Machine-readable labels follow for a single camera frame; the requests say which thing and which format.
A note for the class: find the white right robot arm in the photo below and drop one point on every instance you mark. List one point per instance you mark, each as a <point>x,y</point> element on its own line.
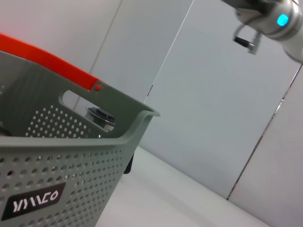
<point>288,26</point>

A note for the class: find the grey perforated storage bin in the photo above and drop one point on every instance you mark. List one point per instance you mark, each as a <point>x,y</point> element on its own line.
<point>71,165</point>

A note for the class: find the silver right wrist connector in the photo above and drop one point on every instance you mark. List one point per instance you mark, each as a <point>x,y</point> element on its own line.
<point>254,43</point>

